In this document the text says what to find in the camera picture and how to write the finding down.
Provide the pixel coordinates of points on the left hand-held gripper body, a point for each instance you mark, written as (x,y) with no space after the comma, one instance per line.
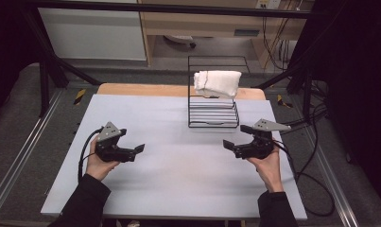
(111,151)

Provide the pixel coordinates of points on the white wall socket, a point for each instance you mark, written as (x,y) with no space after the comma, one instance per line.
(268,3)

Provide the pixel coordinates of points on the person's left hand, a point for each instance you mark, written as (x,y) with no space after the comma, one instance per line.
(98,167)

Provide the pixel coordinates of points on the chair base with caster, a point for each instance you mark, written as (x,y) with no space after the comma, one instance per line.
(180,39)

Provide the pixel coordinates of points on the black metal frame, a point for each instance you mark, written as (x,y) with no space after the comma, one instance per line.
(166,8)

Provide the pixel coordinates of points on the white cabinet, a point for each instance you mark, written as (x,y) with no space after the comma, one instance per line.
(93,31)

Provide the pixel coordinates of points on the wooden desk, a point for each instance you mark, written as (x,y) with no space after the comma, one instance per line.
(210,25)

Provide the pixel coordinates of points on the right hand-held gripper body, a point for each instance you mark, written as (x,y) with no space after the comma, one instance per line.
(257,146)

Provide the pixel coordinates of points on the white towel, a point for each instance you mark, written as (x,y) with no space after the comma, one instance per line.
(218,82)

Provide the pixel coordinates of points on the wooden table board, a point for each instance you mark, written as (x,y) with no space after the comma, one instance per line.
(147,90)

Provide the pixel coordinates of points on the person's right hand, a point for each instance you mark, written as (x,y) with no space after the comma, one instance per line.
(268,170)

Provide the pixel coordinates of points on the aluminium floor rail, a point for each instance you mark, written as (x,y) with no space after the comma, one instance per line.
(21,154)
(333,179)

